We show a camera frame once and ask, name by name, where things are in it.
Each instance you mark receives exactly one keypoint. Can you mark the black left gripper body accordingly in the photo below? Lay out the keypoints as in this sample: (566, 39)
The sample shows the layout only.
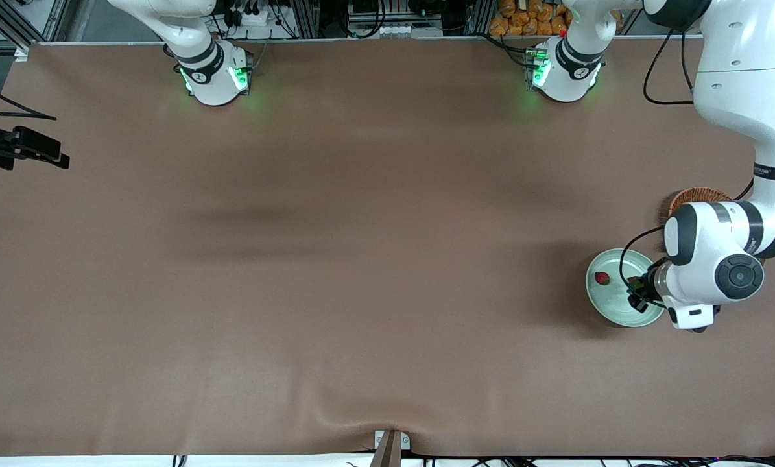
(648, 281)

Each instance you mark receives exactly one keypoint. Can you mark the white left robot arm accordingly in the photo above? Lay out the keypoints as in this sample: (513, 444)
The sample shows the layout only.
(744, 65)

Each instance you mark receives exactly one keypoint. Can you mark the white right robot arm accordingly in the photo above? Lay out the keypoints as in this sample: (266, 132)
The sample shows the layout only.
(212, 78)

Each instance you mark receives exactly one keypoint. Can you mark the pale green round plate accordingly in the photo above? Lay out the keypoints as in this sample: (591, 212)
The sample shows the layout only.
(611, 305)

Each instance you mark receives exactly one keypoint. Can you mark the brown wicker basket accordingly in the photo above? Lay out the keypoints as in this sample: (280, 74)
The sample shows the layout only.
(698, 194)

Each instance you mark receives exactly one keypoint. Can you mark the brown table cover mat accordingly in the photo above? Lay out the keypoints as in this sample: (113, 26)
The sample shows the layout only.
(387, 324)

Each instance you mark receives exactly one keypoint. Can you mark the white power strip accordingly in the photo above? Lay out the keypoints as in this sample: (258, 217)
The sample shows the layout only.
(257, 18)

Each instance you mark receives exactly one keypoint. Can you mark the pile of orange round food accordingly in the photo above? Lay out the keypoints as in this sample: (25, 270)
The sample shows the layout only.
(530, 19)

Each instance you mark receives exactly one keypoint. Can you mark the white terminal block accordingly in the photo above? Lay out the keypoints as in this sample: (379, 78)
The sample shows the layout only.
(387, 30)

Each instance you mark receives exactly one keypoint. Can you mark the aluminium frame corner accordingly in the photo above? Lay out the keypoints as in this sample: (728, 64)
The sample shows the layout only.
(23, 53)

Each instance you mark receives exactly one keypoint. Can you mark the metal table edge bracket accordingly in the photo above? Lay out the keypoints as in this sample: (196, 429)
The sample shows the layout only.
(390, 444)

